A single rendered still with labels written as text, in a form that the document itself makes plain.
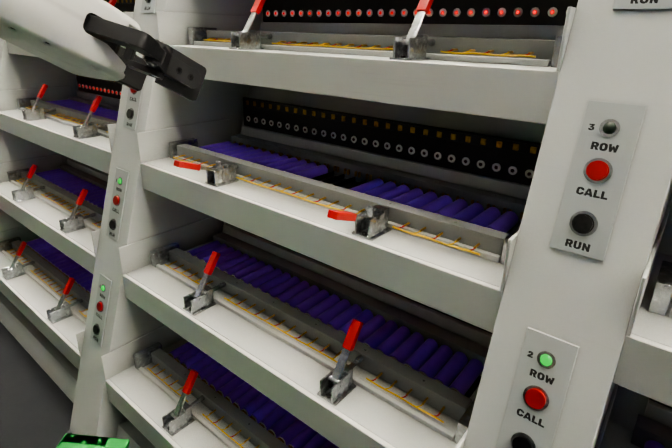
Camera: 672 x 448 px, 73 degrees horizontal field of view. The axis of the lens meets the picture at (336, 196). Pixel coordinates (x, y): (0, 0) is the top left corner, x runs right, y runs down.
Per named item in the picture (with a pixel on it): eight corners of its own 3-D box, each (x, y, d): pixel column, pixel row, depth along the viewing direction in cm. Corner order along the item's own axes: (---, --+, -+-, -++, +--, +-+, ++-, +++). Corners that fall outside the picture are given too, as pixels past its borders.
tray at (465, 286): (495, 334, 42) (511, 240, 39) (142, 188, 77) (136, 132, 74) (555, 258, 57) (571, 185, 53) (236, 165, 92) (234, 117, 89)
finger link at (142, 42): (47, 21, 34) (115, 57, 39) (103, 26, 30) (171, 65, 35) (53, 7, 34) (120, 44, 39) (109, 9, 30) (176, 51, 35)
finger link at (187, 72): (123, 66, 36) (191, 101, 41) (145, 69, 34) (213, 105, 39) (137, 29, 36) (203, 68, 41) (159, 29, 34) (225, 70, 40)
